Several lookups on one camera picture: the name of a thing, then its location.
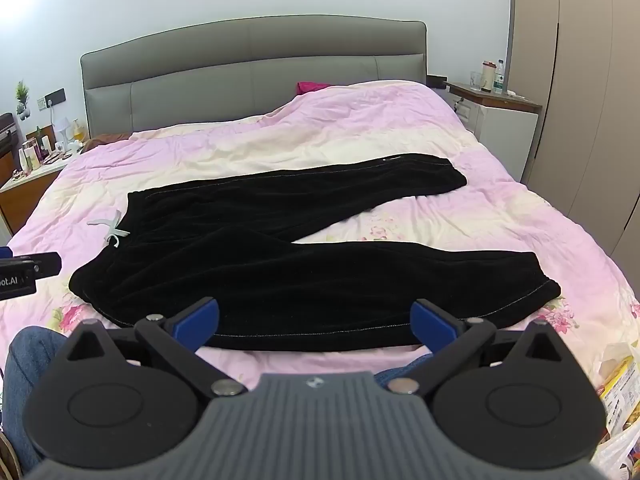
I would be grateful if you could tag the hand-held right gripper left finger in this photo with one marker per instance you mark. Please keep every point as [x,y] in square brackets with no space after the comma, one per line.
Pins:
[199,318]

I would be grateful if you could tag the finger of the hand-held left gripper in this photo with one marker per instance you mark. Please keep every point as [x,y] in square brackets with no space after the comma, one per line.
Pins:
[42,265]

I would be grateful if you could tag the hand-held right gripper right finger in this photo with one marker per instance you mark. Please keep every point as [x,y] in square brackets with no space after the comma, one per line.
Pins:
[431,324]

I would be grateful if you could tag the black pants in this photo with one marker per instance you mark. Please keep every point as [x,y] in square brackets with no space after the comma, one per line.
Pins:
[280,260]

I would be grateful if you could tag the wooden nightstand with white top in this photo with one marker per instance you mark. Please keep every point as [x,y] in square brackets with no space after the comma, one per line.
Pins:
[25,200]

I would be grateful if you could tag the person's left leg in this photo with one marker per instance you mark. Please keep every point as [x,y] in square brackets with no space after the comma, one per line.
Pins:
[30,375]

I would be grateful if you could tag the dark brown cabinet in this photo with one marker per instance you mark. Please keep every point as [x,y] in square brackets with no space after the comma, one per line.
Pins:
[5,145]

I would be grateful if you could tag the brown pillow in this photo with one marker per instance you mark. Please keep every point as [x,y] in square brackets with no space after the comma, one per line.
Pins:
[107,141]

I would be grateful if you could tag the small potted plant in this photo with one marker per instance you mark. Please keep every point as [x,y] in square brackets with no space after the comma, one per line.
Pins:
[22,97]

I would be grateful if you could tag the plastic bag with yellow packets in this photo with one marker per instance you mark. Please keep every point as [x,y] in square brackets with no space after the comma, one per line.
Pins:
[622,395]

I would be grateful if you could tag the pink floral quilt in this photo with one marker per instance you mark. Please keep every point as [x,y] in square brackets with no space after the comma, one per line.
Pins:
[380,125]

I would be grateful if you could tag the white and wood nightstand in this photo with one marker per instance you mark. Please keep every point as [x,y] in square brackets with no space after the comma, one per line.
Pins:
[505,115]

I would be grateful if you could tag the small black box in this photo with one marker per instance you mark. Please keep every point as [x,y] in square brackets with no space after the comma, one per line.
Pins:
[436,81]

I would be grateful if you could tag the grey padded headboard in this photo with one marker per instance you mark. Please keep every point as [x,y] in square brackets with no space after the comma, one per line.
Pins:
[225,75]

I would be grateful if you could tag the clear drinking glass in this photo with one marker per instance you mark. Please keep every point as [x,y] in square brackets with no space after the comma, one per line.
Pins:
[475,81]

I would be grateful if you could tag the white tumbler with brown lid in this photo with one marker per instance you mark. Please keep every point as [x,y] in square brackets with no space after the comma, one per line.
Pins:
[488,76]

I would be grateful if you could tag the green label plastic bottle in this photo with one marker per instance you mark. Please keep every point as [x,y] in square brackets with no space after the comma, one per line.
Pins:
[499,77]

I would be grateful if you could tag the magenta cloth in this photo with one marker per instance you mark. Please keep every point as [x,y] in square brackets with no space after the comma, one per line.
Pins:
[312,86]

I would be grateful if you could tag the beige wardrobe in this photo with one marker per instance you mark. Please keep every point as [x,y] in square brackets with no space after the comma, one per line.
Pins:
[580,70]

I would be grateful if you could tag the black wall socket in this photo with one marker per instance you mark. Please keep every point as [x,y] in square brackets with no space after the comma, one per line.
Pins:
[51,98]

